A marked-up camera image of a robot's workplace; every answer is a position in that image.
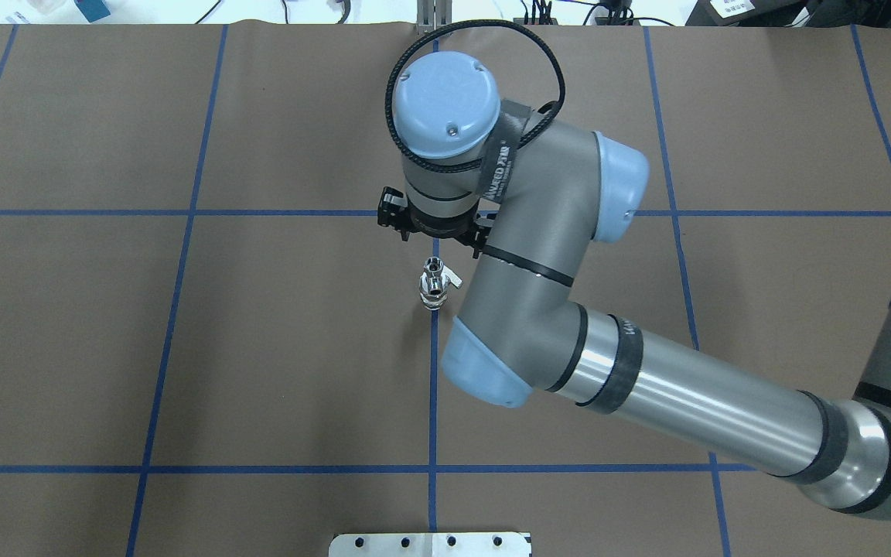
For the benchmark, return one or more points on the white PPR pipe fitting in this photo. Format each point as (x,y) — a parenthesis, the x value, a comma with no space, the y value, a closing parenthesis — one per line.
(434,299)

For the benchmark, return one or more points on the metal PPR valve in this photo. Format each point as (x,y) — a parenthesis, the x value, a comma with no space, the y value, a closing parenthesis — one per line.
(437,279)

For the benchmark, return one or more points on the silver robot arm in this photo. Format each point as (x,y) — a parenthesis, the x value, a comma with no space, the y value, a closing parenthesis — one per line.
(531,195)

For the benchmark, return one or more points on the white camera stand column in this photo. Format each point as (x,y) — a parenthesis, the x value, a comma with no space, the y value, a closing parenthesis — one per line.
(473,543)

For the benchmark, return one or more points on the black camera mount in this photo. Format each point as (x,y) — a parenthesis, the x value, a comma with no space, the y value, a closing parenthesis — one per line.
(469,228)

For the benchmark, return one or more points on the aluminium frame post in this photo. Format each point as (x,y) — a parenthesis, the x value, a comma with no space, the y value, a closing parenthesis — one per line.
(432,15)

